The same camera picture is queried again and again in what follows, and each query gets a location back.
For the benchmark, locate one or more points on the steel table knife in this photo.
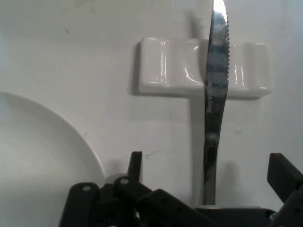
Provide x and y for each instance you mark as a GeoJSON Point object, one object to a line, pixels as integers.
{"type": "Point", "coordinates": [216, 82]}

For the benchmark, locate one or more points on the white ceramic cutlery rest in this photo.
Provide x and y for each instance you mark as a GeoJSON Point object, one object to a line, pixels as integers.
{"type": "Point", "coordinates": [175, 66]}

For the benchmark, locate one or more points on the white round plate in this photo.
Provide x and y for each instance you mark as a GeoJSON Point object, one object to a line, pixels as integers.
{"type": "Point", "coordinates": [35, 146]}

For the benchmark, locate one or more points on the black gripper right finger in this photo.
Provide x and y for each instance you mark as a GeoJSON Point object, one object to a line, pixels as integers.
{"type": "Point", "coordinates": [288, 179]}

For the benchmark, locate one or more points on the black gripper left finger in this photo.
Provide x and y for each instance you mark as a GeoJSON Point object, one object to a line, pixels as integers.
{"type": "Point", "coordinates": [132, 203]}

